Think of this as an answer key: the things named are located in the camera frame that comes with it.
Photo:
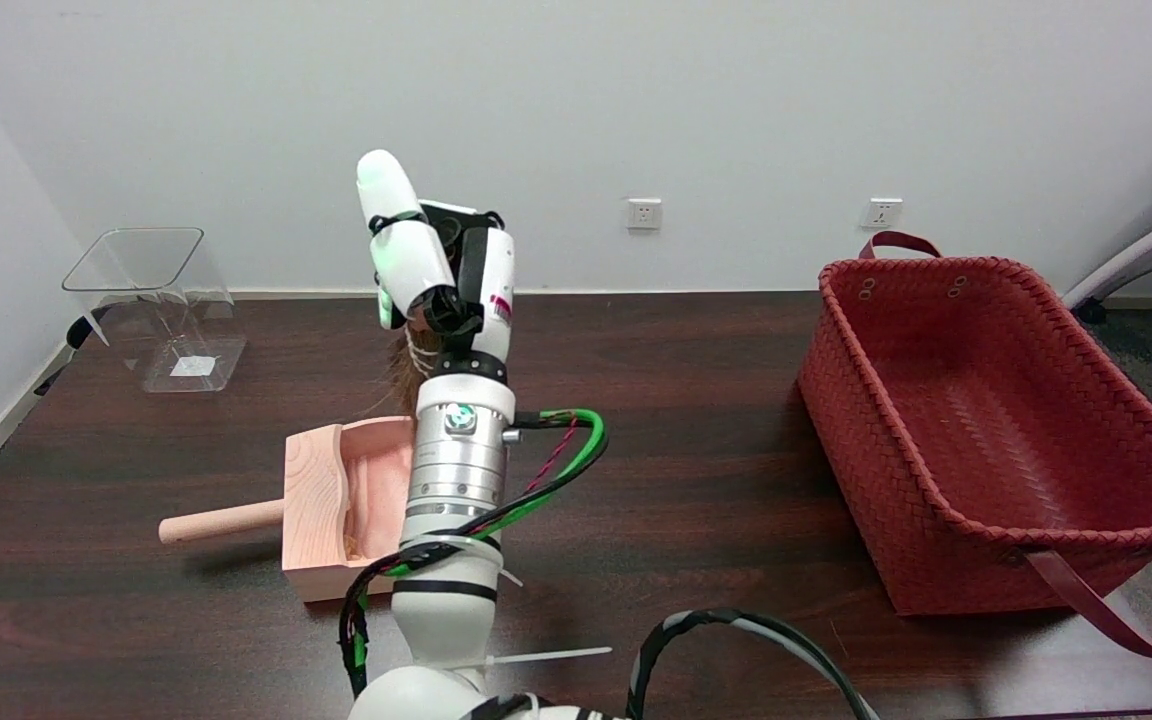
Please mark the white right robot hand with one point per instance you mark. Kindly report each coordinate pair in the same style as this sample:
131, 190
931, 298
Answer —
406, 260

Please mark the brown straw hand broom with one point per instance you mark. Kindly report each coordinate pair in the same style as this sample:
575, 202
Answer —
404, 375

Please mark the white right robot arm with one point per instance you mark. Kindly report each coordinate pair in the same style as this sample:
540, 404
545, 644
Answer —
456, 470

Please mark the wooden dustpan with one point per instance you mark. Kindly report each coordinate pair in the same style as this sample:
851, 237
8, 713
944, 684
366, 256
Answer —
316, 500

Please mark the clear plastic container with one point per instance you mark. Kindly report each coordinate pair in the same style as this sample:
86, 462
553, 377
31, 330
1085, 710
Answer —
191, 365

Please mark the black table clamp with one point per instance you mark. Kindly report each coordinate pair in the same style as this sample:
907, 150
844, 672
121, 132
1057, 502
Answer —
76, 335

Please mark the long white zip tie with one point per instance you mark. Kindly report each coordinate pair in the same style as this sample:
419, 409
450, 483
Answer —
556, 656

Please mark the red woven basket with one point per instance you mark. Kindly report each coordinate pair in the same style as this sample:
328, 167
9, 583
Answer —
1016, 400

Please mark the pink and grey chair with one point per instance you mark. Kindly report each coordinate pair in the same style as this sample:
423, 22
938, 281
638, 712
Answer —
1136, 255

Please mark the white wall socket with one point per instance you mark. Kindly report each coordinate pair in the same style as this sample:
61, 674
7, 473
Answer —
643, 213
881, 212

